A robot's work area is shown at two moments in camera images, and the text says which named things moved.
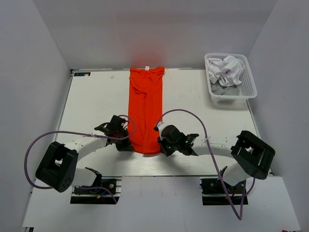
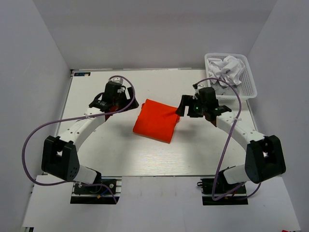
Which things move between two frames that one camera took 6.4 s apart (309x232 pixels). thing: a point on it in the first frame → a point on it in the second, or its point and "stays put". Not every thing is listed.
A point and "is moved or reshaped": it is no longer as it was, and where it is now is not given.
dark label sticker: (82, 74) stays put
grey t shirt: (217, 88) stays put
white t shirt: (228, 71) stays put
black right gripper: (161, 139) → (185, 101)
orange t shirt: (145, 108) is moved or reshaped
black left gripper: (126, 146) → (123, 95)
